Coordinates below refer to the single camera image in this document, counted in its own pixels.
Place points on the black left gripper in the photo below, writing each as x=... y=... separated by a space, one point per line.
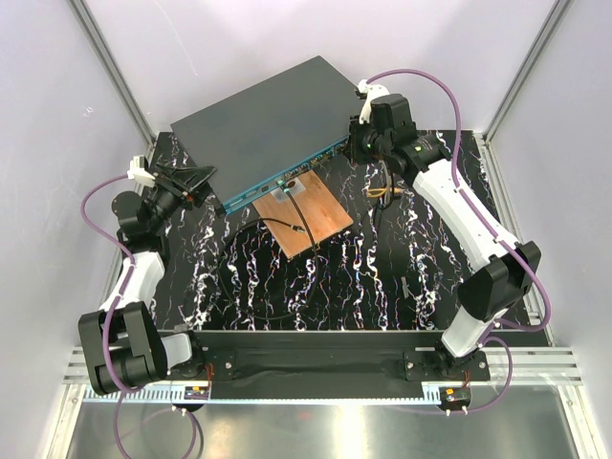
x=193 y=178

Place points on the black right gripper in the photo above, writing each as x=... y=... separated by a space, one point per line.
x=355 y=129

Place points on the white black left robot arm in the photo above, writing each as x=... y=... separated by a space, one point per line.
x=122 y=346

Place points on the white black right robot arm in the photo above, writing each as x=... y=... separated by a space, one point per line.
x=502 y=266

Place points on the wooden board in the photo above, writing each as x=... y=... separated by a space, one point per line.
x=324 y=215

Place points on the left orange connector block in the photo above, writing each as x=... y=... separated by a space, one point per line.
x=198 y=392

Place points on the orange connector block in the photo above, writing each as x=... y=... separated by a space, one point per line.
x=198 y=392
x=457 y=394

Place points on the right orange connector block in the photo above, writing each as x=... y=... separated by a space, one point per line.
x=457 y=394

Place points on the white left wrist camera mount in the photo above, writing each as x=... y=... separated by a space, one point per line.
x=138 y=172

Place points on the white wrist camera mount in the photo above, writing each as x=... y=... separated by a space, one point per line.
x=138 y=172
x=368 y=92

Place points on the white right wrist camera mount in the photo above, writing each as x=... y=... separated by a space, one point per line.
x=368 y=92

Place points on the dark grey network switch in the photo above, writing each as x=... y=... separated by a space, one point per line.
x=270 y=132

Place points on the left aluminium frame post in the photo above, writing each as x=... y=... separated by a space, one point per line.
x=93 y=32

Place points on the aluminium frame post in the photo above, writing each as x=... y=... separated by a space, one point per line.
x=541 y=41
x=93 y=32

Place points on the right aluminium frame post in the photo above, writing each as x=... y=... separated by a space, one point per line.
x=541 y=41

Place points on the aluminium frame rail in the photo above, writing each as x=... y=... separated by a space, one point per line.
x=520 y=367

